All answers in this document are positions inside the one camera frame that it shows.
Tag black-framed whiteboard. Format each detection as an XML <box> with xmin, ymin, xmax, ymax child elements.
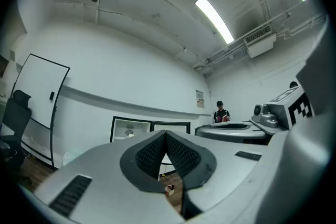
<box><xmin>12</xmin><ymin>54</ymin><xmax>71</xmax><ymax>170</ymax></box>

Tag black office chair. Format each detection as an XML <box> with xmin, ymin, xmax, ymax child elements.
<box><xmin>0</xmin><ymin>89</ymin><xmax>33</xmax><ymax>174</ymax></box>

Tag white ceiling pipes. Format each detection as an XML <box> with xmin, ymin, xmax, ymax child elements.
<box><xmin>193</xmin><ymin>12</ymin><xmax>329</xmax><ymax>77</ymax></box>

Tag white ceiling air conditioner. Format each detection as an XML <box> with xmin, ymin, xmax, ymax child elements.
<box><xmin>243</xmin><ymin>24</ymin><xmax>277</xmax><ymax>59</ymax></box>

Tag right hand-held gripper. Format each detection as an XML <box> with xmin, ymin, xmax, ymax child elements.
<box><xmin>195</xmin><ymin>86</ymin><xmax>314</xmax><ymax>144</ymax></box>

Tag wall poster with red label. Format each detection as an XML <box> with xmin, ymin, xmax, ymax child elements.
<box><xmin>195</xmin><ymin>90</ymin><xmax>205</xmax><ymax>109</ymax></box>

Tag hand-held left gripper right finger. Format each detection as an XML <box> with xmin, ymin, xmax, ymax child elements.
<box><xmin>165</xmin><ymin>130</ymin><xmax>270</xmax><ymax>221</ymax></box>

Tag white floor cable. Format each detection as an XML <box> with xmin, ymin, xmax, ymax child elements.
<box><xmin>161</xmin><ymin>172</ymin><xmax>180</xmax><ymax>184</ymax></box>

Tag small white box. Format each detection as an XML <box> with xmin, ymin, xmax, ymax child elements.
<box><xmin>164</xmin><ymin>184</ymin><xmax>176</xmax><ymax>197</ymax></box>

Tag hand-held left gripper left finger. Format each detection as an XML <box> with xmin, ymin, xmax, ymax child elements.
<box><xmin>34</xmin><ymin>130</ymin><xmax>184</xmax><ymax>224</ymax></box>

